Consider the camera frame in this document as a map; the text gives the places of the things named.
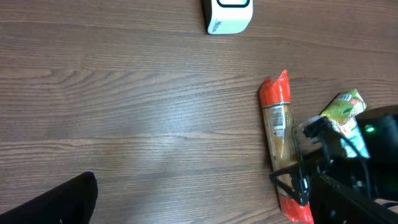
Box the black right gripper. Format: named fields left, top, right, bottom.
left=269, top=149, right=376, bottom=206

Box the green snack packet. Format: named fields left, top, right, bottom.
left=320, top=89, right=367, bottom=136

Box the red spaghetti packet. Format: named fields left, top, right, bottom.
left=259, top=70, right=314, bottom=224

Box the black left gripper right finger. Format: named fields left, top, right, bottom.
left=309, top=174, right=397, bottom=224

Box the teal snack packet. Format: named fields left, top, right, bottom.
left=341, top=126, right=370, bottom=158

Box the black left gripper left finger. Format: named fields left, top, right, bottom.
left=1, top=172, right=98, bottom=224

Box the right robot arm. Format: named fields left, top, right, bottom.
left=270, top=105, right=397, bottom=205

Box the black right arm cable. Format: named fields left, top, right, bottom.
left=323, top=124, right=398, bottom=209

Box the white barcode scanner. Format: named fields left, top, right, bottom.
left=201, top=0, right=254, bottom=35

